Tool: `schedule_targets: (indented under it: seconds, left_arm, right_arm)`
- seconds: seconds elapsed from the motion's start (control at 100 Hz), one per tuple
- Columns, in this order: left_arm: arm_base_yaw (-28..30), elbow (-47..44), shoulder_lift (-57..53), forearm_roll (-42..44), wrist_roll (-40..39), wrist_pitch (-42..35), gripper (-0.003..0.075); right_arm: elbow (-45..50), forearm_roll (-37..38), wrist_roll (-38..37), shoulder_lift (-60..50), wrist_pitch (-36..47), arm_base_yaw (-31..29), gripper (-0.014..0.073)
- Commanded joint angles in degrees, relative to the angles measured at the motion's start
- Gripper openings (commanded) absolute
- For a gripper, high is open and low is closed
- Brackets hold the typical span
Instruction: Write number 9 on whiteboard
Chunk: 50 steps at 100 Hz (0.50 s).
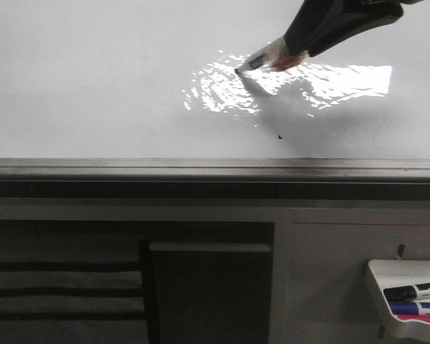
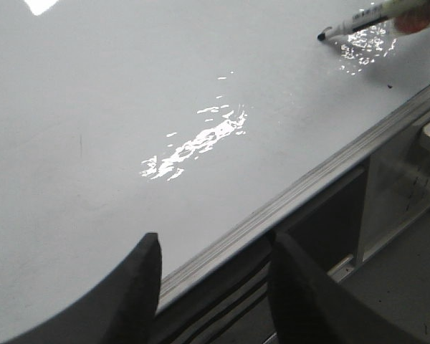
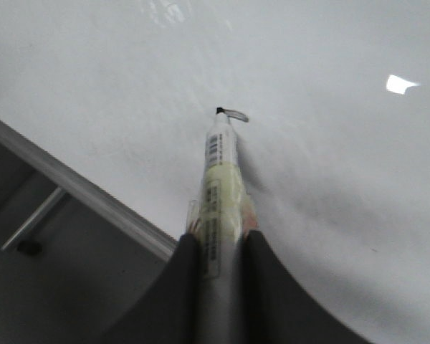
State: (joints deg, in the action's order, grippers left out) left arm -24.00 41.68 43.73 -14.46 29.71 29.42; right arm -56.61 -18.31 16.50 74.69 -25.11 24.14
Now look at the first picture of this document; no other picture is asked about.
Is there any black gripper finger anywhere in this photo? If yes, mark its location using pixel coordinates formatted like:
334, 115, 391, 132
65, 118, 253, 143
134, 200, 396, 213
306, 1, 403, 57

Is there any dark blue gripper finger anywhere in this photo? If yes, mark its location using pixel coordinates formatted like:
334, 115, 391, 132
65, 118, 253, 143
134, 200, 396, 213
283, 0, 341, 56

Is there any white whiteboard marker black cap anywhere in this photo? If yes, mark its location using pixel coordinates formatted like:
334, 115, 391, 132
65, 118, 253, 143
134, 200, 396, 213
234, 37, 308, 75

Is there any white whiteboard surface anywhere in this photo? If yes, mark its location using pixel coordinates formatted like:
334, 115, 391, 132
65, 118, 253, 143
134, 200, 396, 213
0, 1, 430, 159

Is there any black metal hook left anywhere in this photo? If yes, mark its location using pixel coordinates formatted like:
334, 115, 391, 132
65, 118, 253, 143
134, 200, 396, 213
396, 244, 406, 260

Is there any white plastic marker tray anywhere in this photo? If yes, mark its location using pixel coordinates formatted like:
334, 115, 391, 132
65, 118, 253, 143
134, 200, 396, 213
366, 259, 430, 343

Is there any black capped marker in tray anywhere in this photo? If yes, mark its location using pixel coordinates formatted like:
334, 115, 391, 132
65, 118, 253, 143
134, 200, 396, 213
383, 282, 430, 301

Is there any blue capped marker in tray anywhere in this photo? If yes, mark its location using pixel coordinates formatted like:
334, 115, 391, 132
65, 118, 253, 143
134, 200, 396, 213
388, 301, 430, 315

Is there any dark rectangular panel white top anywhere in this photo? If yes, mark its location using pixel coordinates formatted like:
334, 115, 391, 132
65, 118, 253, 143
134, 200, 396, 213
150, 242, 272, 343

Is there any pink marker in tray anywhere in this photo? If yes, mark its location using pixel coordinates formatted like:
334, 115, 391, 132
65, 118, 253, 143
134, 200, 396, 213
396, 314, 430, 323

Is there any grey black striped panel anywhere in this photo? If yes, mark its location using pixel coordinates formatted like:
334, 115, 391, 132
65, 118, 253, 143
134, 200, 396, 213
0, 262, 151, 343

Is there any grey metal whiteboard frame rail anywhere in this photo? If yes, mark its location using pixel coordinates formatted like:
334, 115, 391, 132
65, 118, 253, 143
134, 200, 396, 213
0, 158, 430, 201

